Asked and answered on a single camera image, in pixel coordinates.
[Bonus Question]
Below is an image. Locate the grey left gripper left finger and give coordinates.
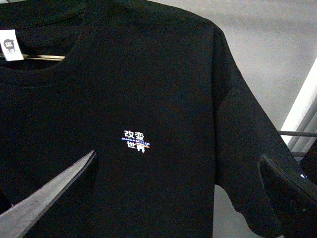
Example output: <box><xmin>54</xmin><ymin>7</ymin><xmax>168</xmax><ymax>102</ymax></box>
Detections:
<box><xmin>0</xmin><ymin>150</ymin><xmax>96</xmax><ymax>238</ymax></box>

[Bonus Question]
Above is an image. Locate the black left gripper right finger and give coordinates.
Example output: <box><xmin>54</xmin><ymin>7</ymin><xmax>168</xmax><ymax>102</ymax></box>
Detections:
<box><xmin>258</xmin><ymin>154</ymin><xmax>317</xmax><ymax>238</ymax></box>

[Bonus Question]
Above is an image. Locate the black printed t-shirt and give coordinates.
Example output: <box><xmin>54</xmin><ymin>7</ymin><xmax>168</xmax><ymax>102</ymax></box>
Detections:
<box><xmin>0</xmin><ymin>0</ymin><xmax>299</xmax><ymax>238</ymax></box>

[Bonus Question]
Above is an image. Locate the grey metal drying rack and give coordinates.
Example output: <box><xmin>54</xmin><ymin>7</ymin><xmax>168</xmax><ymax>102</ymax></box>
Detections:
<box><xmin>279</xmin><ymin>131</ymin><xmax>317</xmax><ymax>158</ymax></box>

